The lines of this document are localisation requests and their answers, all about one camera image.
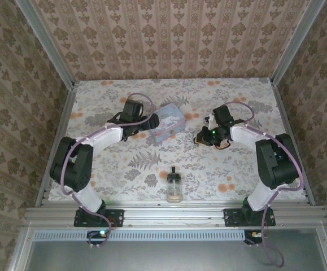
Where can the glass jar with black lid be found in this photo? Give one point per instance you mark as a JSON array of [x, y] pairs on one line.
[[174, 192]]

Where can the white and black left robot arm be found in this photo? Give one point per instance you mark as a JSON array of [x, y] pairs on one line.
[[106, 137]]

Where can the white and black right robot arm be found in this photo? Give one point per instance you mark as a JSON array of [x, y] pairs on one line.
[[273, 166]]

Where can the floral tablecloth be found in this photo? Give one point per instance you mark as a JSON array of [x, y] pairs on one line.
[[208, 93]]

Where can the black controller board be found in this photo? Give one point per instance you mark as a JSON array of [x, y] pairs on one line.
[[95, 236], [253, 238]]

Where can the grey metal panel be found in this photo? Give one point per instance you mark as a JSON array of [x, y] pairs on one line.
[[166, 257]]

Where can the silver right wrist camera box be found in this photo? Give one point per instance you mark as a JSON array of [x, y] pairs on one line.
[[210, 120]]

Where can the aluminium side rail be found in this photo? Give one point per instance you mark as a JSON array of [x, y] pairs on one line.
[[282, 113], [65, 113]]

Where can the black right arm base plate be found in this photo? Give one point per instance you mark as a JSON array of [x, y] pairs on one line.
[[233, 218]]

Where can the aluminium mounting rail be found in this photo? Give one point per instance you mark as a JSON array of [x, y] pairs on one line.
[[152, 214]]

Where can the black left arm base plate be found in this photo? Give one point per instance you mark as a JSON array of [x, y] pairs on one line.
[[115, 218]]

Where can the aluminium corner post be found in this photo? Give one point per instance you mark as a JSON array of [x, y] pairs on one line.
[[47, 45], [296, 42]]

